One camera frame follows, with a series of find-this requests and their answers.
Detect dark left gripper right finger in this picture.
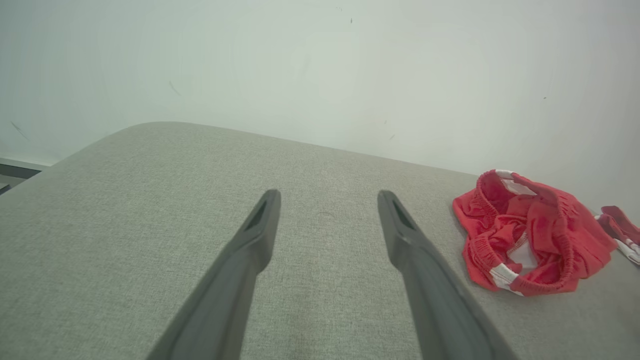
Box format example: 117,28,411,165
377,190,519,360

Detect red shirt with white sleeves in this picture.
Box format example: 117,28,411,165
594,205,640,266

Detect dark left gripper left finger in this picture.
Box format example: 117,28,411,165
145,189,282,360

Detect red shorts with white stripes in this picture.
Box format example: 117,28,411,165
452,169,619,297

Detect wall skirting board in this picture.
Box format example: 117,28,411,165
0,157,44,181

